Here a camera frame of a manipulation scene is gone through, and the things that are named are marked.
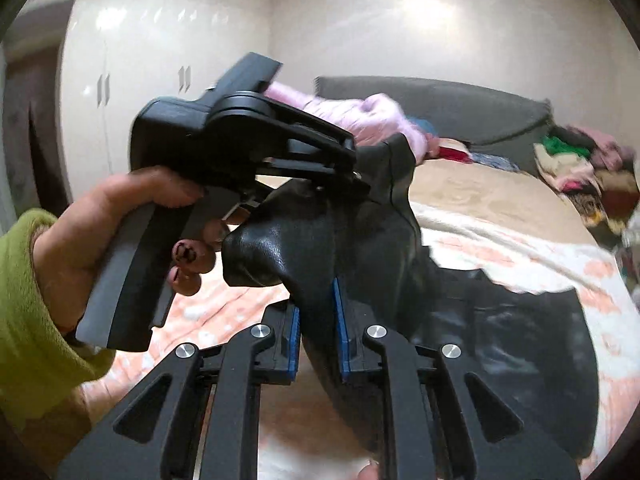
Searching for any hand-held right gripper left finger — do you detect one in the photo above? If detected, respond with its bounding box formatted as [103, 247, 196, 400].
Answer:
[57, 305, 302, 480]

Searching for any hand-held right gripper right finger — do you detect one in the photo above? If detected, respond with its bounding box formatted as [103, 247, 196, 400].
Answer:
[332, 280, 581, 480]

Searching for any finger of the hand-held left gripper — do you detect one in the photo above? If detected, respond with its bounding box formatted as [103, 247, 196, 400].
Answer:
[255, 102, 372, 198]

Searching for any black leather jacket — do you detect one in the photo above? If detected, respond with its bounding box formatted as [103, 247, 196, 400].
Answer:
[220, 132, 601, 480]

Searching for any person's left forearm green sleeve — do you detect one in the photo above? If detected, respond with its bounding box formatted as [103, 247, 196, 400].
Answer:
[0, 209, 118, 431]

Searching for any pile of folded clothes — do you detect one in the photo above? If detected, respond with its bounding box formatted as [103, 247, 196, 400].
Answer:
[532, 125, 640, 241]

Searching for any person's left hand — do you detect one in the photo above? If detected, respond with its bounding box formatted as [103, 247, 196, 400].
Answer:
[30, 166, 231, 333]

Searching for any pink quilt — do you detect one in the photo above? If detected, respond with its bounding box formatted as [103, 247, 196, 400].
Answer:
[262, 82, 431, 161]

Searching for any white wardrobe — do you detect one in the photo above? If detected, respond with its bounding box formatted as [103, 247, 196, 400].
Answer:
[59, 0, 273, 201]

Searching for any teal cloth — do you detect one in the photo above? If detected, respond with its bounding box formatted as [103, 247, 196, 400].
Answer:
[407, 117, 441, 138]

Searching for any red cloth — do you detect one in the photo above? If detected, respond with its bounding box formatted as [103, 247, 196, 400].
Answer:
[435, 142, 473, 166]

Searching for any dark brown door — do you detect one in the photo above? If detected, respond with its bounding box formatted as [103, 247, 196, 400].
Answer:
[2, 2, 76, 221]

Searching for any grey patterned cloth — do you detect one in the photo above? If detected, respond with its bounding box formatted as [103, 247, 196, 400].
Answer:
[470, 152, 521, 173]

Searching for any bed with beige sheet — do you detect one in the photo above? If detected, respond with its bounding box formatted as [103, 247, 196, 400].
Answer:
[257, 160, 601, 246]

